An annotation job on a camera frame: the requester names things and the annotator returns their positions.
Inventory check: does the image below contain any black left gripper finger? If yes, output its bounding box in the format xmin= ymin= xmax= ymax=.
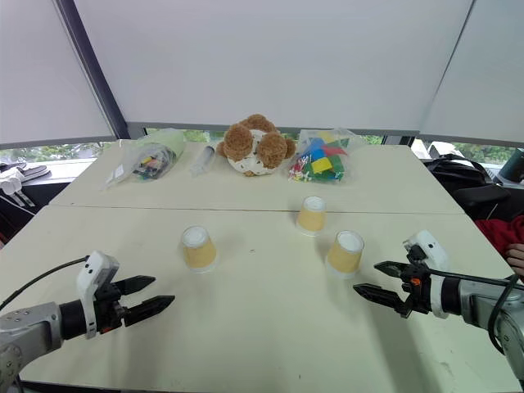
xmin=113 ymin=275 xmax=157 ymax=297
xmin=123 ymin=295 xmax=176 ymax=328

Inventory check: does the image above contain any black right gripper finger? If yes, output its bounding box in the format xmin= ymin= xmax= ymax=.
xmin=373 ymin=260 xmax=409 ymax=280
xmin=352 ymin=283 xmax=408 ymax=316

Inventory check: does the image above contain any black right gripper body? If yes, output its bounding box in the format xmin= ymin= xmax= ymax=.
xmin=398 ymin=244 xmax=432 ymax=320

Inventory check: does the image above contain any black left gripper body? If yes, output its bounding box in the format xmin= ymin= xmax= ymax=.
xmin=94 ymin=279 xmax=130 ymax=334

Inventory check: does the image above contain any yellow paper cup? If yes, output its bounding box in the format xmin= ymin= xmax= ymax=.
xmin=295 ymin=195 xmax=328 ymax=238
xmin=324 ymin=229 xmax=365 ymax=281
xmin=178 ymin=224 xmax=218 ymax=274

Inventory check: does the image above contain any red cloth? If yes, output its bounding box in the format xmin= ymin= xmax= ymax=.
xmin=474 ymin=215 xmax=524 ymax=263

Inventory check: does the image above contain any person's bare hand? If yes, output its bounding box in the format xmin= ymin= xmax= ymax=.
xmin=504 ymin=242 xmax=524 ymax=278

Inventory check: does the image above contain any black backpack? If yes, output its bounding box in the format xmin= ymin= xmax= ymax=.
xmin=422 ymin=153 xmax=524 ymax=222

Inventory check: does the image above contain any clear bag with green item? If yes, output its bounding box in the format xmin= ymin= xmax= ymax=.
xmin=99 ymin=129 xmax=186 ymax=192

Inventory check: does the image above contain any clear bag of colourful blocks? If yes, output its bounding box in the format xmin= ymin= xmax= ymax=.
xmin=287 ymin=127 xmax=366 ymax=186

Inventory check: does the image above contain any clear plastic syringe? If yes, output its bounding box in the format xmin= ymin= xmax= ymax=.
xmin=189 ymin=144 xmax=217 ymax=178

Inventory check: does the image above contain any black and white sandal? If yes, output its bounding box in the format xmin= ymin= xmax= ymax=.
xmin=0 ymin=160 xmax=52 ymax=183

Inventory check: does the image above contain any brown plush teddy bear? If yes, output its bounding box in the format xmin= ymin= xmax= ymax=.
xmin=215 ymin=113 xmax=297 ymax=178

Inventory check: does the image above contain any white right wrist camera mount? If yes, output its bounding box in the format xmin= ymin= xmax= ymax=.
xmin=401 ymin=229 xmax=450 ymax=320

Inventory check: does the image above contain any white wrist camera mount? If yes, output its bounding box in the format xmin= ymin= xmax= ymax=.
xmin=75 ymin=251 xmax=120 ymax=340
xmin=401 ymin=229 xmax=450 ymax=320

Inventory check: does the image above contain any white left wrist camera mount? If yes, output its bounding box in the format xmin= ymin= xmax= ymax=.
xmin=75 ymin=251 xmax=120 ymax=340

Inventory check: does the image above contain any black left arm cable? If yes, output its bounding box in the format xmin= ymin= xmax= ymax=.
xmin=0 ymin=255 xmax=91 ymax=312

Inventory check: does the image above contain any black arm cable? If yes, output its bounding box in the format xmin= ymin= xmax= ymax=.
xmin=0 ymin=255 xmax=91 ymax=312
xmin=425 ymin=268 xmax=524 ymax=355

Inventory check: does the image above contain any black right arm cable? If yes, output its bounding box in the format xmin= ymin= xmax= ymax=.
xmin=425 ymin=268 xmax=524 ymax=355

